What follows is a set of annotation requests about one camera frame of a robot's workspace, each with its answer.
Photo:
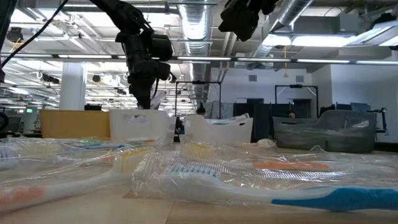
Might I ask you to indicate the long ceiling light rail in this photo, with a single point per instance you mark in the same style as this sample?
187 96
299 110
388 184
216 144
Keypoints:
280 60

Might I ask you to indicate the green wrapped toothbrush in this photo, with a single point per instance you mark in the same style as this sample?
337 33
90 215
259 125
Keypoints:
136 143

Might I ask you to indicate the black background stand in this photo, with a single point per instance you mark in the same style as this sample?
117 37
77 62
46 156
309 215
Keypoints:
384 119

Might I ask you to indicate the brown plastic bin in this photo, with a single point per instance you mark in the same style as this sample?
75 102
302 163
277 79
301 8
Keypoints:
326 133

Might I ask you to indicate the black ceiling device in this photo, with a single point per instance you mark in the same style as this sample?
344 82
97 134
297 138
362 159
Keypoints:
14 34

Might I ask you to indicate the black gantry frame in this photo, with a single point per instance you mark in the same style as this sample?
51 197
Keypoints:
186 82
295 85

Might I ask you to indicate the silver ventilation duct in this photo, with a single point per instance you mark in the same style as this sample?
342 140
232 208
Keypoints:
289 12
196 31

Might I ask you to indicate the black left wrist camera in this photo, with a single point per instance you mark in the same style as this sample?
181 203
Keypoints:
161 46

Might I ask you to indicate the blue toothbrush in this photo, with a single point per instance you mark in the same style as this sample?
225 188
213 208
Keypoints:
221 123
93 145
202 186

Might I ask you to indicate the white pillar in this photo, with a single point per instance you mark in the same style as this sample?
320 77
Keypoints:
73 90

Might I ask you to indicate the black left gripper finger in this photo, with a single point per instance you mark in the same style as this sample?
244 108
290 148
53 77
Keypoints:
143 96

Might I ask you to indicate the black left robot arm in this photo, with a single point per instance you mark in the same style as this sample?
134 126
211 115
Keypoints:
124 12

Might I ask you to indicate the narrow white plastic bin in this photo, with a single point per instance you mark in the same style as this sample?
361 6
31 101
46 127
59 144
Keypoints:
140 124

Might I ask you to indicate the dark office partition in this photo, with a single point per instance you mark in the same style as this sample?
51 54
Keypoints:
264 112

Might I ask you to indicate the yellow plastic bin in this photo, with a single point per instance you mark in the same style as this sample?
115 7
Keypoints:
74 124

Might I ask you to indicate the person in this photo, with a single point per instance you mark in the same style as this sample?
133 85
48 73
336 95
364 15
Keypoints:
200 110
291 114

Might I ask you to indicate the wide white plastic bin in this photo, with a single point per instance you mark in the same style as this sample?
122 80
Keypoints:
217 132

